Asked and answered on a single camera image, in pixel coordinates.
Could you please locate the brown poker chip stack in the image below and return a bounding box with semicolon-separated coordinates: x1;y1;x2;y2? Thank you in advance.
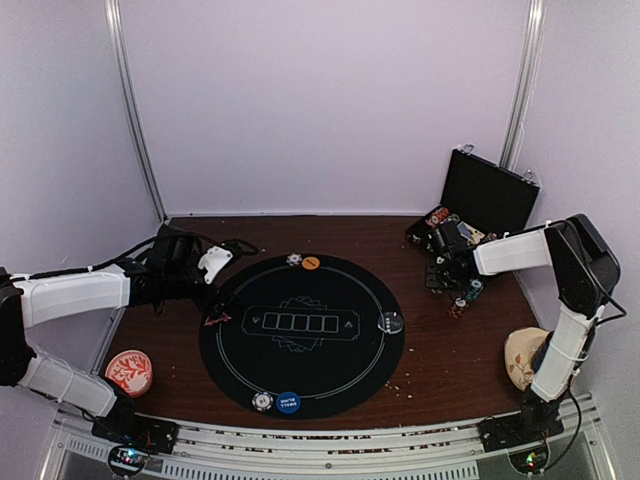
448;298;468;319

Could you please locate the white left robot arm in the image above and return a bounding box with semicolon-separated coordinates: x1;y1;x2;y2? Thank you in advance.
1;244;241;444

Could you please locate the round wooden coaster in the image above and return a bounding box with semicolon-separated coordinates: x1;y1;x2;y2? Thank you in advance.
503;327;577;391

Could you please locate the aluminium frame post right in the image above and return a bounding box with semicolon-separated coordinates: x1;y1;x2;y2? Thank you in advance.
499;0;546;170

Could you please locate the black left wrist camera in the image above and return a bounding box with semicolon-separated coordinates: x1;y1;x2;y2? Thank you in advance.
146;225;202;274

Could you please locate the red triangular all-in marker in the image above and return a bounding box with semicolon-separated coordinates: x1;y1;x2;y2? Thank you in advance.
202;312;231;327

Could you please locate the blue white chip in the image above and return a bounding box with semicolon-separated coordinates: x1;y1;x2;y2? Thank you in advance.
251;391;274;412
286;253;303;266

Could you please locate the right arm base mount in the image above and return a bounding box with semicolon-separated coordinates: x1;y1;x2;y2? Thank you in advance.
478;400;564;474

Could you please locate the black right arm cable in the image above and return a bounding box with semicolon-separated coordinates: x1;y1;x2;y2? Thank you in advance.
529;289;629;474

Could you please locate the blue small blind button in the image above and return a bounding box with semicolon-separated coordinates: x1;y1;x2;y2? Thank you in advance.
275;391;301;415

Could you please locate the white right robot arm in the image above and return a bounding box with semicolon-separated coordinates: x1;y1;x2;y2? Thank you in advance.
425;213;621;404

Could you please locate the clear round dealer button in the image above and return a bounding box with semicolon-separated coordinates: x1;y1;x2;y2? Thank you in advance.
377;311;404;335

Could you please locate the round black poker mat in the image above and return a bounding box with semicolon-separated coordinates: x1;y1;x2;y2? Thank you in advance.
199;254;405;420

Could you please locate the red white patterned cup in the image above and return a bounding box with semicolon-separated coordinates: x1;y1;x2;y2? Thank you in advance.
105;350;153;398

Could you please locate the aluminium frame post left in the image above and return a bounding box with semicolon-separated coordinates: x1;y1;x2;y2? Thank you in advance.
104;0;168;223

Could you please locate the green poker chip stack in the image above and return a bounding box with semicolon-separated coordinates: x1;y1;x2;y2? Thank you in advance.
465;278;485;302

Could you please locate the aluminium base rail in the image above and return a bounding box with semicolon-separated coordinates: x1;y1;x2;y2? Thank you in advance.
47;392;616;480

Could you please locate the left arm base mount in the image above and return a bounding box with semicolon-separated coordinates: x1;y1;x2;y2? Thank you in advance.
82;396;179;479

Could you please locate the yellow big blind button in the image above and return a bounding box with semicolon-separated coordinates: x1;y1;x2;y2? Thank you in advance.
301;256;321;271

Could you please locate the red chip row in case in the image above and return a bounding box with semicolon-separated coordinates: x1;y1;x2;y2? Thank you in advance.
424;206;450;228

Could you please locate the dark blue mug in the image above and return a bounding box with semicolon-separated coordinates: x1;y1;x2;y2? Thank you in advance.
530;342;548;373

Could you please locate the aluminium frame post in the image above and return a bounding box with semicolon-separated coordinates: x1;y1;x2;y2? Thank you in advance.
104;0;168;223
499;0;546;170

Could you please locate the black poker chip case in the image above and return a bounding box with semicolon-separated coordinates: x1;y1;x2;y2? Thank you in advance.
405;149;540;251

